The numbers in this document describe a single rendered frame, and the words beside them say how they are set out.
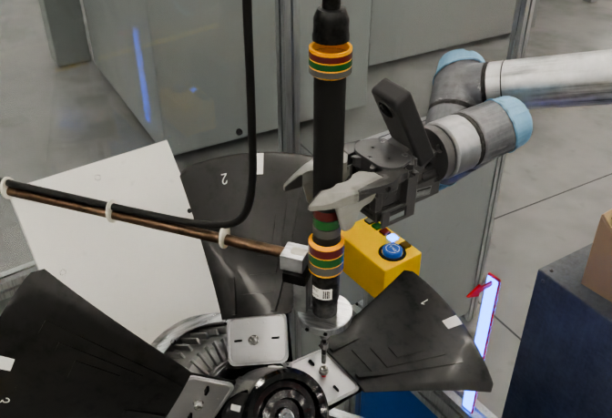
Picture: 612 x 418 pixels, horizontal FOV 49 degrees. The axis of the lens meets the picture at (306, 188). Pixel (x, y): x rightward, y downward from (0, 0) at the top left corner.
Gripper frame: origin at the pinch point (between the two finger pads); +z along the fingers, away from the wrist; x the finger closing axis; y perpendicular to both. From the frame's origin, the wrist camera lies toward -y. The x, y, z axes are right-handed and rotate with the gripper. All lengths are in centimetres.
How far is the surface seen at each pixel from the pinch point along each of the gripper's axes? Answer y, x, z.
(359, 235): 43, 33, -37
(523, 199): 150, 112, -217
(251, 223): 14.5, 14.9, -1.6
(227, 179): 10.7, 21.4, -1.7
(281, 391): 26.0, -3.3, 5.9
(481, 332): 44, 0, -37
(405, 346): 32.8, -2.3, -16.6
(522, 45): 35, 69, -131
